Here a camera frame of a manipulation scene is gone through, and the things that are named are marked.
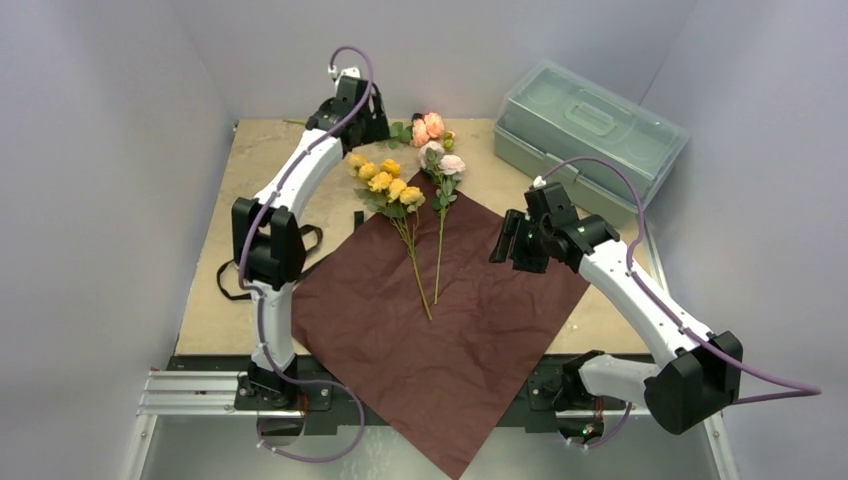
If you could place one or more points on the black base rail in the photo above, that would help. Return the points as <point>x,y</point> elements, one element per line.
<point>415,405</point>

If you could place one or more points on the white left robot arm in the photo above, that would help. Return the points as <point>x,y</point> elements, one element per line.
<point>267,241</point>

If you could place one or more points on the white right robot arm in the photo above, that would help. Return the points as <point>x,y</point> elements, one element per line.
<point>694,374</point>

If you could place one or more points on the peach fake rose stem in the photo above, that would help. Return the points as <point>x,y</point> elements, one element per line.
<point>422,129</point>

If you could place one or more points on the dark red wrapping paper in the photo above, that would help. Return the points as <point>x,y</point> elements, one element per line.
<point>360,313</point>

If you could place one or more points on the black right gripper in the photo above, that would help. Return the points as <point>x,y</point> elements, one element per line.
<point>520,240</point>

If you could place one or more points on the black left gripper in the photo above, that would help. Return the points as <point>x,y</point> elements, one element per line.
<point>377,129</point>

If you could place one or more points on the aluminium frame rail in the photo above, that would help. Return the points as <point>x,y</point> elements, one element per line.
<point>188,428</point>

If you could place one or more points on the pink fake rose stem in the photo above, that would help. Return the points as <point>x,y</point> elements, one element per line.
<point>446,171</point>

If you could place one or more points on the yellow fake flower stem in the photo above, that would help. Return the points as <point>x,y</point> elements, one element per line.
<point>383,191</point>

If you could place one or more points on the green plastic toolbox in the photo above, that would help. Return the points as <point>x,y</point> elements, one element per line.
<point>610,154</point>

